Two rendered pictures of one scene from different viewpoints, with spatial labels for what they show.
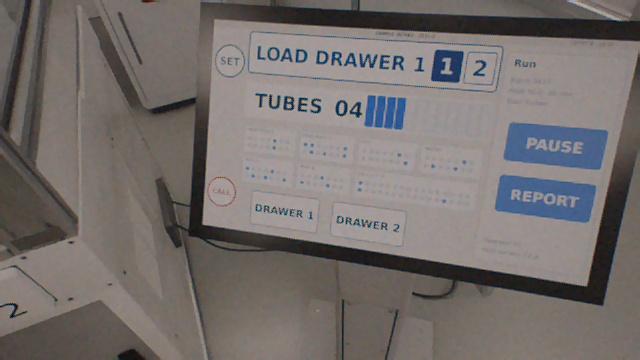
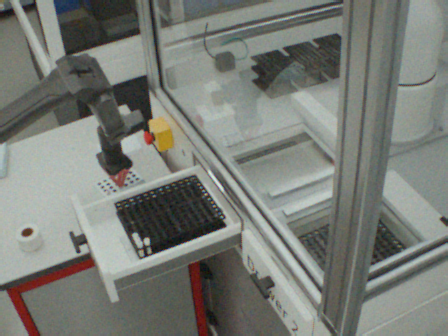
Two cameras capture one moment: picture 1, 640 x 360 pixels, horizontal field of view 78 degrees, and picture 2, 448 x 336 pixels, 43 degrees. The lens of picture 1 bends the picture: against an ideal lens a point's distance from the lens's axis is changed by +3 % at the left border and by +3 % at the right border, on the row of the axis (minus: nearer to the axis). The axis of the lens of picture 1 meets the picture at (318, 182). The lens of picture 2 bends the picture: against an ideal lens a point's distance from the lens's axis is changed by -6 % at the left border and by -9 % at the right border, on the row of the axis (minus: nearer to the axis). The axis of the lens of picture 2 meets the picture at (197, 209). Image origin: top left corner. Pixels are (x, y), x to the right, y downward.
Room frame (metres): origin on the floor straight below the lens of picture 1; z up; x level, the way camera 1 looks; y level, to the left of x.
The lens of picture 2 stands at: (0.12, -0.24, 1.89)
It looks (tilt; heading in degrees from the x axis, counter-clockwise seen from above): 43 degrees down; 91
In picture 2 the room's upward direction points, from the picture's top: 7 degrees counter-clockwise
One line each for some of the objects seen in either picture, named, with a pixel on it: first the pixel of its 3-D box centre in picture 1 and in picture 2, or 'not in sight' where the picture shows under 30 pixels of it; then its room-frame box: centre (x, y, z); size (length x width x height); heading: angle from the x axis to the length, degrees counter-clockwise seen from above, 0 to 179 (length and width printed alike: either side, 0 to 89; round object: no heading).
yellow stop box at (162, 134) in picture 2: not in sight; (159, 134); (0.01, 1.17, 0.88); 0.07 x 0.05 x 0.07; 110
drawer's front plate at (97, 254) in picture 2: not in sight; (92, 246); (-0.16, 0.75, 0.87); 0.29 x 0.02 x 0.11; 110
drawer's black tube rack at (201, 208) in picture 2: not in sight; (169, 219); (0.03, 0.82, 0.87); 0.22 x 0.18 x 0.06; 20
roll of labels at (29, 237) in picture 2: not in sight; (29, 237); (-0.37, 0.90, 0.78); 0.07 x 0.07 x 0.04
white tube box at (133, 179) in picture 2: not in sight; (119, 186); (-0.12, 1.07, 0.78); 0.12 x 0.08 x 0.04; 32
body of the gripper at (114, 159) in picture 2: not in sight; (112, 152); (-0.11, 1.04, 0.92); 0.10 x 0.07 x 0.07; 122
